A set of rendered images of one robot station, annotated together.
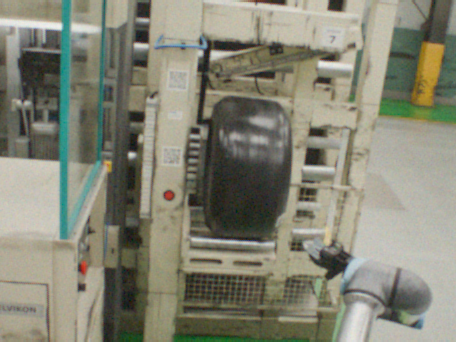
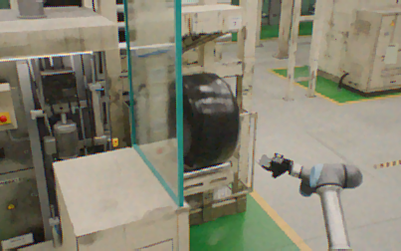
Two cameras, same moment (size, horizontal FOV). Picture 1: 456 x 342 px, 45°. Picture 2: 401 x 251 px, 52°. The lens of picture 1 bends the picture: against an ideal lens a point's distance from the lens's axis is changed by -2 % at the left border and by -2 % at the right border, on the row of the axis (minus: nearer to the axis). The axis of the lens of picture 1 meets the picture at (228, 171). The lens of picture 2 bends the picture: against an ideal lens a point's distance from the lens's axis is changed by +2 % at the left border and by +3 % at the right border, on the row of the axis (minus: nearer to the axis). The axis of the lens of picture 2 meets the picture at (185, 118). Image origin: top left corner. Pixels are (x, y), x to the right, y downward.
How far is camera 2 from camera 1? 76 cm
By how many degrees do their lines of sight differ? 17
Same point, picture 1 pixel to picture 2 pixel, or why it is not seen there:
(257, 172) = (223, 124)
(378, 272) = (333, 169)
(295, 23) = (211, 18)
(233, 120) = (199, 94)
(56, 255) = (176, 218)
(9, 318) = not seen: outside the picture
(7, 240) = (146, 219)
